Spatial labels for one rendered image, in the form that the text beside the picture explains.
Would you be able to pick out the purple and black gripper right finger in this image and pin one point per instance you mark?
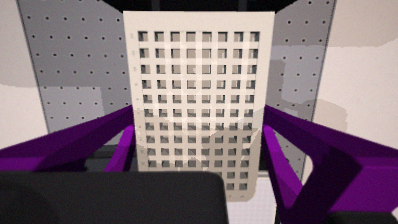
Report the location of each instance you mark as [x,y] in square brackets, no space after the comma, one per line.
[349,173]

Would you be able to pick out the grey perforated base plate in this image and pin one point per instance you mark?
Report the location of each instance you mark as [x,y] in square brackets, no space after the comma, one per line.
[79,59]

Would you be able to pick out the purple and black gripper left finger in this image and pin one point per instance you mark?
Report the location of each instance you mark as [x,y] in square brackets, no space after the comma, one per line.
[66,150]

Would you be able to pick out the black rectangular frame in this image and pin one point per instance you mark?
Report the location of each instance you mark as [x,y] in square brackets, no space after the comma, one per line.
[262,166]

